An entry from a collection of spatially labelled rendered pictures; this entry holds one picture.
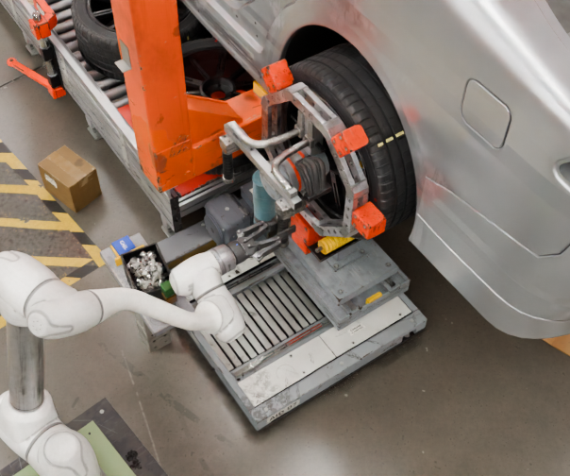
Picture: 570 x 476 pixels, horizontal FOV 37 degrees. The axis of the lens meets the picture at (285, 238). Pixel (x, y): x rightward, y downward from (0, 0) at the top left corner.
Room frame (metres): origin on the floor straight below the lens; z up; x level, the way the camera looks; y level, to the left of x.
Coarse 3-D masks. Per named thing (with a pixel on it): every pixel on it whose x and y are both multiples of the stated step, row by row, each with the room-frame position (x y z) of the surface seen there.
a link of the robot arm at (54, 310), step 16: (48, 288) 1.22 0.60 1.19; (64, 288) 1.24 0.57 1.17; (32, 304) 1.18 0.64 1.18; (48, 304) 1.17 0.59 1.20; (64, 304) 1.18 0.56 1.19; (80, 304) 1.19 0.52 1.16; (96, 304) 1.22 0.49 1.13; (32, 320) 1.13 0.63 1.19; (48, 320) 1.12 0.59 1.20; (64, 320) 1.14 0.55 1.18; (80, 320) 1.16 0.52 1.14; (96, 320) 1.19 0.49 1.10; (48, 336) 1.10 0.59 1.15; (64, 336) 1.12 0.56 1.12
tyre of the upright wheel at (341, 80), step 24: (336, 48) 2.27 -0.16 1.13; (312, 72) 2.11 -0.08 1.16; (336, 72) 2.10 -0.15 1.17; (360, 72) 2.09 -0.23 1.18; (336, 96) 2.00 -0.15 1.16; (360, 96) 1.99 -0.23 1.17; (384, 96) 2.01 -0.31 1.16; (360, 120) 1.91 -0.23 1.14; (384, 120) 1.93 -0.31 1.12; (288, 144) 2.21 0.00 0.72; (384, 144) 1.87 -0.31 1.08; (408, 144) 1.90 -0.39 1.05; (384, 168) 1.82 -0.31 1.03; (408, 168) 1.85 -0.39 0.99; (384, 192) 1.79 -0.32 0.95; (408, 192) 1.82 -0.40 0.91; (336, 216) 1.96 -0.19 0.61; (408, 216) 1.86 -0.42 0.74
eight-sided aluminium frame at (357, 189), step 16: (272, 96) 2.15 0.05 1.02; (288, 96) 2.06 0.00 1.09; (304, 96) 2.07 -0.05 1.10; (272, 112) 2.22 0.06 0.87; (304, 112) 1.99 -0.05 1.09; (320, 112) 1.99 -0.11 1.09; (272, 128) 2.22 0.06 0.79; (320, 128) 1.92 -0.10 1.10; (336, 128) 1.90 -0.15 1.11; (336, 160) 1.85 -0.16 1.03; (352, 160) 1.85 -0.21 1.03; (304, 192) 2.07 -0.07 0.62; (352, 192) 1.77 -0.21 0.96; (368, 192) 1.80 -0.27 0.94; (320, 208) 1.99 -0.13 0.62; (352, 208) 1.76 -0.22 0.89; (320, 224) 1.91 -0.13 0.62; (336, 224) 1.89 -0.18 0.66
